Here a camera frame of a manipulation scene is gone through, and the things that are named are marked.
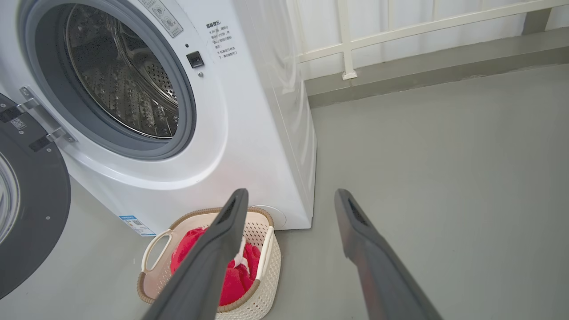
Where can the silver door hinge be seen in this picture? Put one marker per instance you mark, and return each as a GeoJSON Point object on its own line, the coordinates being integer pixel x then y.
{"type": "Point", "coordinates": [44, 116]}

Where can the black round washer door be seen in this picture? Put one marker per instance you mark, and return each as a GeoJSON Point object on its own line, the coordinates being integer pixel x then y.
{"type": "Point", "coordinates": [40, 200]}

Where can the red cloth garment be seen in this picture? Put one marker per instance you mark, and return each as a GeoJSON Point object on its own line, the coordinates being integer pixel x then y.
{"type": "Point", "coordinates": [235, 282]}

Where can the white front-load washing machine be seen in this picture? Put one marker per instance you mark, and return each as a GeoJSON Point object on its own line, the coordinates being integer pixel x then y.
{"type": "Point", "coordinates": [249, 133]}

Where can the grey icon instruction sticker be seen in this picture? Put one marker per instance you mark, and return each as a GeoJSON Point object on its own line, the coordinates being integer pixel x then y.
{"type": "Point", "coordinates": [162, 17]}

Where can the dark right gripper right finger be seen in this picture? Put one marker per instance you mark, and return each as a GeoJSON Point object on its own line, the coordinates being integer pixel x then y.
{"type": "Point", "coordinates": [382, 275]}

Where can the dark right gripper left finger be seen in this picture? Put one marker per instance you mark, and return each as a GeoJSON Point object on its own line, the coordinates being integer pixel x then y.
{"type": "Point", "coordinates": [209, 271]}

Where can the blue energy label sticker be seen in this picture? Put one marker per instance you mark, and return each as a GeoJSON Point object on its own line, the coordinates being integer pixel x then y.
{"type": "Point", "coordinates": [137, 226]}

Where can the white metal railing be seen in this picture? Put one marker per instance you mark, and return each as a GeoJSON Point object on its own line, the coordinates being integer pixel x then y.
{"type": "Point", "coordinates": [346, 44]}

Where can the printed text notice sticker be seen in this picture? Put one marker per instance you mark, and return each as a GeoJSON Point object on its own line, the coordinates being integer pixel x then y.
{"type": "Point", "coordinates": [221, 40]}

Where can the cream perforated laundry basket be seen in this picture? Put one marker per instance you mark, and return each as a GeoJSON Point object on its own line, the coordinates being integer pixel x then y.
{"type": "Point", "coordinates": [264, 289]}

